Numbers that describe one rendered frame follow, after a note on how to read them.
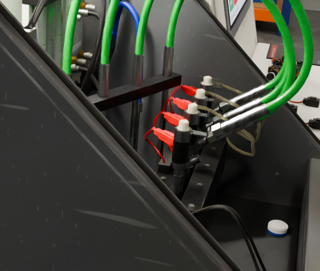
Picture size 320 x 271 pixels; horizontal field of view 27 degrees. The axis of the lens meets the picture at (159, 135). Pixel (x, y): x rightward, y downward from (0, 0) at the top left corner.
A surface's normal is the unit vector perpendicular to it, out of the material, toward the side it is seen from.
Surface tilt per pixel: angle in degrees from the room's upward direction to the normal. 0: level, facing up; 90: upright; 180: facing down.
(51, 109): 90
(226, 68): 90
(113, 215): 90
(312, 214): 0
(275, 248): 0
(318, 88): 0
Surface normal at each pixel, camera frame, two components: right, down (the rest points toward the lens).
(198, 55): -0.22, 0.37
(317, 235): 0.08, -0.91
